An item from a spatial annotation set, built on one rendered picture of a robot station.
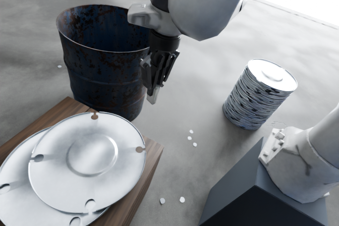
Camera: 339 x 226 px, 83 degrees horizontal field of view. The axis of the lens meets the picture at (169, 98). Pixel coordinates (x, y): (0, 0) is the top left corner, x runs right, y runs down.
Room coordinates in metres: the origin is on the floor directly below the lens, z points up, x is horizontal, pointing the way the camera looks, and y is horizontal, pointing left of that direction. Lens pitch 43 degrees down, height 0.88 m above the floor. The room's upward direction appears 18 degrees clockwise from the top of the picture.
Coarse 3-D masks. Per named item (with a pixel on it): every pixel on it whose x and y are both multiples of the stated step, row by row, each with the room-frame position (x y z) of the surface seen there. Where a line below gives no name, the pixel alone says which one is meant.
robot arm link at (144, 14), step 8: (136, 8) 0.39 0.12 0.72; (144, 8) 0.40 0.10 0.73; (152, 8) 0.39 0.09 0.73; (128, 16) 0.37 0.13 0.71; (136, 16) 0.37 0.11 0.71; (144, 16) 0.38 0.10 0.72; (152, 16) 0.38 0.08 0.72; (160, 16) 0.38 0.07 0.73; (168, 16) 0.38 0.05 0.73; (136, 24) 0.37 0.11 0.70; (144, 24) 0.38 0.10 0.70; (152, 24) 0.38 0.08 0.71; (160, 24) 0.38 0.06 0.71; (168, 24) 0.38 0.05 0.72; (160, 32) 0.38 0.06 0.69; (168, 32) 0.38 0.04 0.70; (176, 32) 0.39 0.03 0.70
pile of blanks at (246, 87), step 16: (240, 80) 0.99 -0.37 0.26; (256, 80) 0.91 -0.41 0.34; (240, 96) 0.93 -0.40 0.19; (256, 96) 0.89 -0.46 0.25; (272, 96) 0.87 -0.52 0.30; (288, 96) 0.92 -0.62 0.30; (224, 112) 0.96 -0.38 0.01; (240, 112) 0.90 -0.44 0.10; (256, 112) 0.87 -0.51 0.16; (272, 112) 0.90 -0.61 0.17; (256, 128) 0.90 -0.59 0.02
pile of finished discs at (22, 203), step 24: (24, 144) 0.21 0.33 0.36; (0, 168) 0.14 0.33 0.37; (24, 168) 0.15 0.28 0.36; (0, 192) 0.10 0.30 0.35; (24, 192) 0.11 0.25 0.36; (0, 216) 0.06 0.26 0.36; (24, 216) 0.07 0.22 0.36; (48, 216) 0.08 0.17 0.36; (72, 216) 0.09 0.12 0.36; (96, 216) 0.11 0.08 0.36
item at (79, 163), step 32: (64, 128) 0.29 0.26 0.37; (96, 128) 0.32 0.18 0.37; (128, 128) 0.35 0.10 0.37; (32, 160) 0.18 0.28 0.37; (64, 160) 0.20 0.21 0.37; (96, 160) 0.22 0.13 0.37; (128, 160) 0.25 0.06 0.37; (64, 192) 0.13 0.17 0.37; (96, 192) 0.15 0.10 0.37; (128, 192) 0.17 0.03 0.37
